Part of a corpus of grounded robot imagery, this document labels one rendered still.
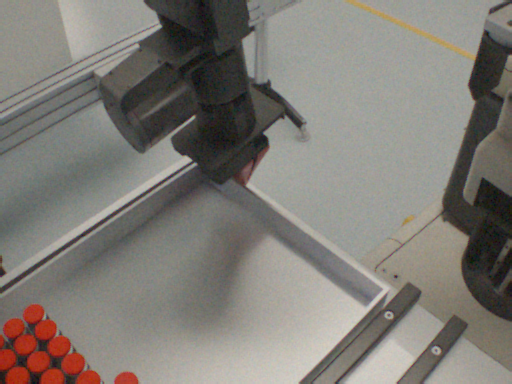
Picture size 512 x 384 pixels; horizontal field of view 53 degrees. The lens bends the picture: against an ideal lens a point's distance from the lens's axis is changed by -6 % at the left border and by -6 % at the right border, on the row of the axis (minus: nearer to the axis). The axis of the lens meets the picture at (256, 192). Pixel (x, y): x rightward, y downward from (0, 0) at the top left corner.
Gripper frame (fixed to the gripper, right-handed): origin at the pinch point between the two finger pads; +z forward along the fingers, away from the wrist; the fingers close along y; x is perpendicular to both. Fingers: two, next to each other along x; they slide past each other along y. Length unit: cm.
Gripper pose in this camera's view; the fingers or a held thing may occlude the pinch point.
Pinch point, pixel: (240, 178)
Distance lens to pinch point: 60.8
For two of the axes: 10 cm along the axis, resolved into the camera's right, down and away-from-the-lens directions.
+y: -6.9, 6.4, -3.4
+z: 1.2, 5.7, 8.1
